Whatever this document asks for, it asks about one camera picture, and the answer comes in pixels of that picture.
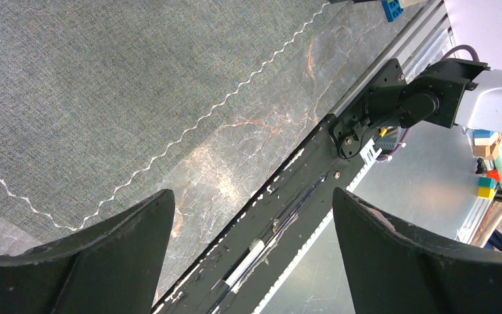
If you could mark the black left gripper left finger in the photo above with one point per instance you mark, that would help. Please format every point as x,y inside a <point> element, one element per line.
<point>111,267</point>

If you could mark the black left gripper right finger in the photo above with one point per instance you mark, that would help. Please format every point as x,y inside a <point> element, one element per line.
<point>394,266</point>

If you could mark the grey cloth napkin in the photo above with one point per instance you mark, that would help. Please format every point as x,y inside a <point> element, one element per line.
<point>100,99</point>

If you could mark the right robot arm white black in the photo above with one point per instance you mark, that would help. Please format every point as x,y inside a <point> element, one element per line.
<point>451,92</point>

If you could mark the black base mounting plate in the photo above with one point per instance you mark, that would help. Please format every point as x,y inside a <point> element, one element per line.
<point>251,257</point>

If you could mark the background clutter of toys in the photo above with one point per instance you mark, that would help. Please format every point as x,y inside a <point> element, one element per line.
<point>483,224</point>

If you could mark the blue toy brick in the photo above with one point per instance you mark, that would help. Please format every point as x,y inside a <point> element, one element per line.
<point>392,9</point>

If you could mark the white toy piece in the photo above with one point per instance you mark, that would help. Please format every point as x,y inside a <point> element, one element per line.
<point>408,3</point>

